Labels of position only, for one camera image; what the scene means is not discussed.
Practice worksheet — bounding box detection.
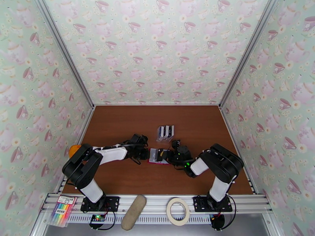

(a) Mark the silver VIP card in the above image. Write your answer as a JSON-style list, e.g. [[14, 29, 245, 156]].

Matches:
[[149, 148, 161, 162]]

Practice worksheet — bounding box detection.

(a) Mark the red leather card holder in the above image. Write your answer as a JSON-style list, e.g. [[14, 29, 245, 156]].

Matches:
[[147, 147, 170, 165]]

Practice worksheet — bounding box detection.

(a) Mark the clear acrylic card stand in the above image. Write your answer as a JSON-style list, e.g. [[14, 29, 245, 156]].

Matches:
[[155, 124, 175, 144]]

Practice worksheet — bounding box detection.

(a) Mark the white masking tape roll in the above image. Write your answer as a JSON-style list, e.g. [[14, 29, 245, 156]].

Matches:
[[166, 197, 191, 227]]

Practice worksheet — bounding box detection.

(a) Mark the beige oblong eraser pad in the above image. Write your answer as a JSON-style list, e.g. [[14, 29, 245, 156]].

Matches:
[[120, 194, 147, 231]]

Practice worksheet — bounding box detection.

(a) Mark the orange lidded cup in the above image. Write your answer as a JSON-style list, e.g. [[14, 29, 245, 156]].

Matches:
[[69, 144, 82, 159]]

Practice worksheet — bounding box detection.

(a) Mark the small circuit board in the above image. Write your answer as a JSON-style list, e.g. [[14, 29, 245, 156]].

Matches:
[[89, 214, 107, 224]]

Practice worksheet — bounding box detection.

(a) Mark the colour marker pen pack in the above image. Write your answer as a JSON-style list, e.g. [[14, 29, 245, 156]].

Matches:
[[50, 195, 78, 228]]

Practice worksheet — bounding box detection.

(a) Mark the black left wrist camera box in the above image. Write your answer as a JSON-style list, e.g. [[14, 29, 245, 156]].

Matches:
[[130, 133, 149, 145]]

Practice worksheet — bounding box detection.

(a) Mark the aluminium front rail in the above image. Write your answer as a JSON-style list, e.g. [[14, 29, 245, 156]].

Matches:
[[40, 193, 273, 214]]

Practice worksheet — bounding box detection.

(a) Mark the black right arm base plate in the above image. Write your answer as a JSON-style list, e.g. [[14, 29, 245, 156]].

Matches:
[[192, 195, 233, 213]]

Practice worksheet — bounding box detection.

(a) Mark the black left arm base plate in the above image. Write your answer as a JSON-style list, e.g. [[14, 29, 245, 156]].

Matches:
[[80, 195, 120, 214]]

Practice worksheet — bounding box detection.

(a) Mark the perforated metal cable tray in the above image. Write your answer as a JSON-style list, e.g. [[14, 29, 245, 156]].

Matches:
[[67, 214, 214, 225]]

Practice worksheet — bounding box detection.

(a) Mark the aluminium side rail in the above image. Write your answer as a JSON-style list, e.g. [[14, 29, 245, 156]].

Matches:
[[219, 107, 258, 195]]

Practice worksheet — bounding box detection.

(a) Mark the black left base cable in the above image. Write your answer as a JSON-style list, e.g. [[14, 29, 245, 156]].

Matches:
[[98, 210, 117, 230]]

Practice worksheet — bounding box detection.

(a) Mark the black base cable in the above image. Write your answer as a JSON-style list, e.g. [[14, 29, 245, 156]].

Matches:
[[98, 210, 117, 230], [222, 195, 237, 230]]

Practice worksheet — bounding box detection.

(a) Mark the black right base cable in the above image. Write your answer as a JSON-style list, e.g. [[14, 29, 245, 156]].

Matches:
[[222, 195, 237, 230]]

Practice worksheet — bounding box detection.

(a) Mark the aluminium frame post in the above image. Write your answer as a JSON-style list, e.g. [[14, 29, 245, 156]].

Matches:
[[33, 0, 96, 109], [219, 0, 282, 109]]

